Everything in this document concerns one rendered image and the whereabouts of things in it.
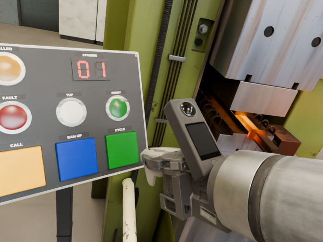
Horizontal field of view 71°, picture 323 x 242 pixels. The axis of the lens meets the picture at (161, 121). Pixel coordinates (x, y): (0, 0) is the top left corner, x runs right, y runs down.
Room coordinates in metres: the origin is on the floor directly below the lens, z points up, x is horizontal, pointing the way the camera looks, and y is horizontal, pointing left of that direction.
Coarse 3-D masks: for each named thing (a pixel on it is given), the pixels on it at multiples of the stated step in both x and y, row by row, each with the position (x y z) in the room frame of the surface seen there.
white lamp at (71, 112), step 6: (66, 102) 0.39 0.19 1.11; (72, 102) 0.40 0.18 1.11; (66, 108) 0.39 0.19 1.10; (72, 108) 0.39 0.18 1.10; (78, 108) 0.40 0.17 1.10; (66, 114) 0.38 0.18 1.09; (72, 114) 0.39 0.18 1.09; (78, 114) 0.40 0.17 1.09; (66, 120) 0.38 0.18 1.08; (72, 120) 0.38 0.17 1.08; (78, 120) 0.39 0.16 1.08
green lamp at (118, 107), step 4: (112, 100) 0.45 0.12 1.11; (116, 100) 0.46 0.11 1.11; (120, 100) 0.46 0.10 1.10; (112, 104) 0.45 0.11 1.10; (116, 104) 0.45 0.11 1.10; (120, 104) 0.46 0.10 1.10; (124, 104) 0.47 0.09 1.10; (112, 108) 0.45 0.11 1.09; (116, 108) 0.45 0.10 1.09; (120, 108) 0.46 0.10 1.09; (124, 108) 0.46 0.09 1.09; (112, 112) 0.44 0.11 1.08; (116, 112) 0.45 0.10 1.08; (120, 112) 0.45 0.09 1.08; (124, 112) 0.46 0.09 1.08; (116, 116) 0.44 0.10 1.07; (120, 116) 0.45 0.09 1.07
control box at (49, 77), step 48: (0, 48) 0.37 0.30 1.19; (48, 48) 0.42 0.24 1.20; (0, 96) 0.33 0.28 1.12; (48, 96) 0.38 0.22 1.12; (96, 96) 0.44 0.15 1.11; (0, 144) 0.30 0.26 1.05; (48, 144) 0.34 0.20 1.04; (96, 144) 0.39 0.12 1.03; (144, 144) 0.46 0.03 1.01; (48, 192) 0.30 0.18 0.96
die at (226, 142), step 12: (216, 96) 0.97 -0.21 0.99; (216, 108) 0.84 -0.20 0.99; (216, 120) 0.75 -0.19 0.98; (228, 120) 0.75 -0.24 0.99; (240, 120) 0.75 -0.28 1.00; (252, 120) 0.80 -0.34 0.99; (216, 132) 0.67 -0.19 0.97; (228, 132) 0.68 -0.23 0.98; (240, 132) 0.68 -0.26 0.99; (228, 144) 0.66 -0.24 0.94; (240, 144) 0.67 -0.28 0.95; (252, 144) 0.68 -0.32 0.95
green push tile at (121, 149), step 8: (112, 136) 0.41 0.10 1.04; (120, 136) 0.42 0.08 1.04; (128, 136) 0.44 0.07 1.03; (136, 136) 0.45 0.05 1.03; (112, 144) 0.41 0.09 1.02; (120, 144) 0.42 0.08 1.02; (128, 144) 0.43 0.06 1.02; (136, 144) 0.44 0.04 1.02; (112, 152) 0.40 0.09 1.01; (120, 152) 0.41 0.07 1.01; (128, 152) 0.42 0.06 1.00; (136, 152) 0.43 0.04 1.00; (112, 160) 0.39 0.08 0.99; (120, 160) 0.40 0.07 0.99; (128, 160) 0.41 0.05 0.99; (136, 160) 0.42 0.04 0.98; (112, 168) 0.38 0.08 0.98
